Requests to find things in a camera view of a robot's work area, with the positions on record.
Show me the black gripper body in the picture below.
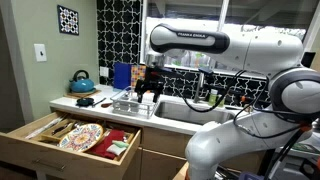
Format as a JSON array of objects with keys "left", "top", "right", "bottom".
[{"left": 145, "top": 65, "right": 167, "bottom": 84}]

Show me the colourful floral ceramic plate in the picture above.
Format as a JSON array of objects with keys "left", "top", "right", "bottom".
[{"left": 58, "top": 123, "right": 104, "bottom": 153}]

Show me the wooden kitchen drawer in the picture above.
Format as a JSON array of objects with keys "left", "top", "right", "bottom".
[{"left": 0, "top": 110, "right": 142, "bottom": 180}]

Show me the colourful checkered tile board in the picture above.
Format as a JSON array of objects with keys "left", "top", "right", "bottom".
[{"left": 130, "top": 64, "right": 147, "bottom": 88}]

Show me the blue cutting board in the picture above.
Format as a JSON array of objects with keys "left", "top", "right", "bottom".
[{"left": 113, "top": 62, "right": 133, "bottom": 90}]

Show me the grey utensil caddy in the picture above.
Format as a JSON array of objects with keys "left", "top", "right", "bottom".
[{"left": 115, "top": 96, "right": 133, "bottom": 114}]

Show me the metal faucet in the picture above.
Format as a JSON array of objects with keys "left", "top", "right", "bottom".
[{"left": 193, "top": 68, "right": 214, "bottom": 104}]

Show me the stainless steel sink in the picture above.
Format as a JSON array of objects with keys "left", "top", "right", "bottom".
[{"left": 153, "top": 100, "right": 238, "bottom": 126}]

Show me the green soap bottle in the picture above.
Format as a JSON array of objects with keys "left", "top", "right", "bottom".
[{"left": 208, "top": 88, "right": 219, "bottom": 108}]

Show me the small black dish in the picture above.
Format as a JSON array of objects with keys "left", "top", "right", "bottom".
[{"left": 75, "top": 97, "right": 95, "bottom": 108}]

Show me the teal blue kettle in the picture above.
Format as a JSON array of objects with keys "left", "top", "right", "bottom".
[{"left": 69, "top": 69, "right": 96, "bottom": 94}]

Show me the green sponge cloth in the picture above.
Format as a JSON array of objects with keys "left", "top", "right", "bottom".
[{"left": 112, "top": 139, "right": 130, "bottom": 149}]

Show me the wooden base cabinet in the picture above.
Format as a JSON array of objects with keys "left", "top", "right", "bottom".
[{"left": 123, "top": 126, "right": 268, "bottom": 180}]

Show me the red cloth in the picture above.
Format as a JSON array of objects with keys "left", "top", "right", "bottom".
[{"left": 87, "top": 129, "right": 127, "bottom": 160}]

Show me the wooden trivet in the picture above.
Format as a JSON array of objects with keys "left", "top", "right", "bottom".
[{"left": 64, "top": 89, "right": 102, "bottom": 99}]

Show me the white sponge cloth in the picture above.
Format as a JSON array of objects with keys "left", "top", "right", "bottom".
[{"left": 106, "top": 143, "right": 128, "bottom": 157}]

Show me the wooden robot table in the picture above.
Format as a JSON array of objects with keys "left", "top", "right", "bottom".
[{"left": 173, "top": 162, "right": 190, "bottom": 180}]

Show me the wooden cutlery organizer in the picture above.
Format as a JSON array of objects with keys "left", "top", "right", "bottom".
[{"left": 39, "top": 116, "right": 88, "bottom": 144}]

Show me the metal wire dish rack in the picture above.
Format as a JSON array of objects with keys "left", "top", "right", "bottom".
[{"left": 110, "top": 87, "right": 161, "bottom": 119}]

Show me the white wall outlet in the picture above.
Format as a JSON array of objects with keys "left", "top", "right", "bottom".
[{"left": 99, "top": 66, "right": 110, "bottom": 78}]

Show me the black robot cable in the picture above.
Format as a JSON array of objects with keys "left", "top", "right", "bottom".
[{"left": 159, "top": 68, "right": 311, "bottom": 139}]

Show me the white window frame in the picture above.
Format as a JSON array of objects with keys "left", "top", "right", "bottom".
[{"left": 139, "top": 0, "right": 320, "bottom": 79}]

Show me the patterned framed wall tile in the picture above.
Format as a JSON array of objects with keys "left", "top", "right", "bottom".
[{"left": 56, "top": 4, "right": 80, "bottom": 36}]

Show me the white light switch plate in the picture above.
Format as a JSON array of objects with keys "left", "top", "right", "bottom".
[{"left": 33, "top": 43, "right": 48, "bottom": 63}]

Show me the metal drawer handle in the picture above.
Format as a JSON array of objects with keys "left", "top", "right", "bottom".
[{"left": 31, "top": 158, "right": 68, "bottom": 172}]

